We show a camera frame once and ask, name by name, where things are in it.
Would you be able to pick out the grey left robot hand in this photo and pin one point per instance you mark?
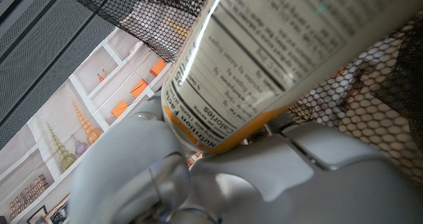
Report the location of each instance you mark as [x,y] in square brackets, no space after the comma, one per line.
[264,184]

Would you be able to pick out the cream bottle with orange label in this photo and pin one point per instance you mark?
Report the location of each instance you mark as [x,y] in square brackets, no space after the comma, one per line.
[264,52]

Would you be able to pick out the black mesh netting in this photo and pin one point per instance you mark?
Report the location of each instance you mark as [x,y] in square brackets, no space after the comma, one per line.
[380,101]

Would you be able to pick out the printed bookshelf backdrop curtain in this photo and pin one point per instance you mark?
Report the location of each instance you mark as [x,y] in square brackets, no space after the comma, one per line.
[49,125]

